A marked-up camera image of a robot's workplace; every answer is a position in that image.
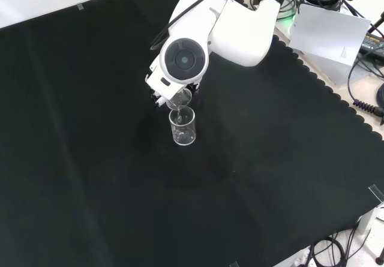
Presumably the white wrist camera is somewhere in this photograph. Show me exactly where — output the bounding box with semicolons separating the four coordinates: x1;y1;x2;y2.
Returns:
145;55;182;100

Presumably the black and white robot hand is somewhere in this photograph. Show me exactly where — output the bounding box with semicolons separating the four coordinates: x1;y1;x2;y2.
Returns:
148;82;201;109

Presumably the black power supply box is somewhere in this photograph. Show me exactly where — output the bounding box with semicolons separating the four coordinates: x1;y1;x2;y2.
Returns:
359;29;384;59

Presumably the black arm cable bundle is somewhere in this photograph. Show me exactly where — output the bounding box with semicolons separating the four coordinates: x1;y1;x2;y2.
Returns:
149;0;233;52

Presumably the white metal bracket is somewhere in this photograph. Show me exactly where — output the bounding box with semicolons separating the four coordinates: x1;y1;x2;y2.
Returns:
356;203;384;259

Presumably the black bench cloth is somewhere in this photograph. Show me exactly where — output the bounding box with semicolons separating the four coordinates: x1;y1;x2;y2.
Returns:
0;0;384;267

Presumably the black cable loop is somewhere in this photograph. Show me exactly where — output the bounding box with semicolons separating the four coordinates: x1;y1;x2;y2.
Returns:
308;233;346;267

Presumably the pale board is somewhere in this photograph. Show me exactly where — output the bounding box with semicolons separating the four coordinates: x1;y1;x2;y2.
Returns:
289;2;372;67

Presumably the clear glass beaker with spout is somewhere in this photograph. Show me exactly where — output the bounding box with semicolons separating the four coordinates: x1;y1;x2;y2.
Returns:
165;88;194;110

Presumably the black coiled cable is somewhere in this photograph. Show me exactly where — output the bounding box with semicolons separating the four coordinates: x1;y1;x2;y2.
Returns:
347;52;384;118

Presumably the clear tall glass beaker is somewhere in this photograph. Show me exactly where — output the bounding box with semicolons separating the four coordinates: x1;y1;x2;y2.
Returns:
168;106;197;147

